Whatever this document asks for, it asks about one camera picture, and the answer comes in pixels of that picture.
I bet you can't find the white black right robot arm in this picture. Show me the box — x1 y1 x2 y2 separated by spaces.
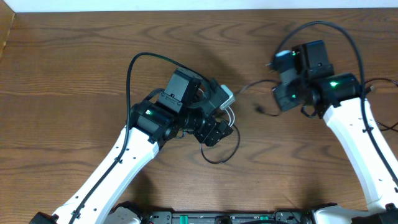
272 40 397 223

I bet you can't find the white USB cable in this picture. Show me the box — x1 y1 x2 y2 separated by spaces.
225 107 236 128

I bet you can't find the black camera cable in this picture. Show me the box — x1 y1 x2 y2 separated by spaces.
67 52 212 224
273 21 398 187

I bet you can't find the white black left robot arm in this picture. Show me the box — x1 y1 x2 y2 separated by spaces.
31 67 234 223

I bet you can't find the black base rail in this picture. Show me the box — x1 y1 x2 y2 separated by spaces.
143 209 315 224

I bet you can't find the black left camera cable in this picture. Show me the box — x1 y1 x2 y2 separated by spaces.
67 52 212 224

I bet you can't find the black right camera cable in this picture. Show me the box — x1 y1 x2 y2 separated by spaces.
273 21 398 187

